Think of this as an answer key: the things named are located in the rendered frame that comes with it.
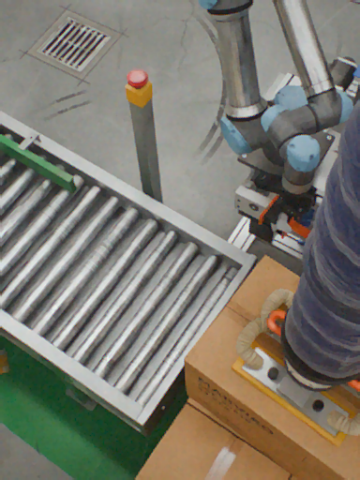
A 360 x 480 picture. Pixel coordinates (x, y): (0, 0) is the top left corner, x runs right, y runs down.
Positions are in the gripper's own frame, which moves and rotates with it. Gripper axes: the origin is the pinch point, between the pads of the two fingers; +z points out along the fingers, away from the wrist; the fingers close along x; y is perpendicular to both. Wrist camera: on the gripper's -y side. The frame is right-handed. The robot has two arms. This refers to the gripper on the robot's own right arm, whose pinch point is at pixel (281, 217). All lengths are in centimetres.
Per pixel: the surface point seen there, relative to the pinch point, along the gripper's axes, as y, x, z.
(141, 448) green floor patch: -11, -64, 108
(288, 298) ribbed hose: 14.3, -17.0, 5.8
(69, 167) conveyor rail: -90, -3, 51
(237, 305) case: 2.9, -24.2, 13.6
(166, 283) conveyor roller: -30, -19, 53
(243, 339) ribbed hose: 11.4, -34.3, 4.9
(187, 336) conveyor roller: -12, -30, 53
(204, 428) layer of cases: 11, -51, 54
